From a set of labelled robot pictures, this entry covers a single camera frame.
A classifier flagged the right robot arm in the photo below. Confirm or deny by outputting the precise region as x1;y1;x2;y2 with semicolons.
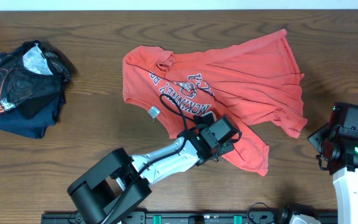
278;102;358;224

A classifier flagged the red printed t-shirt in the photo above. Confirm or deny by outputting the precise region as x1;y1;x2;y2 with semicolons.
122;29;307;175

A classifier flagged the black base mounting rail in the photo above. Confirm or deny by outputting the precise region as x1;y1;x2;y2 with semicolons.
40;210;338;224

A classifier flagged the black patterned folded garment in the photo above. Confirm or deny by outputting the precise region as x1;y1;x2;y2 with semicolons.
0;40;71;119

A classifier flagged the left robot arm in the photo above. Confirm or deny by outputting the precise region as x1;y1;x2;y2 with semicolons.
67;113;242;224

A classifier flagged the navy blue folded garment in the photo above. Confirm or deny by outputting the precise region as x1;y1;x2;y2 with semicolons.
0;93;66;139

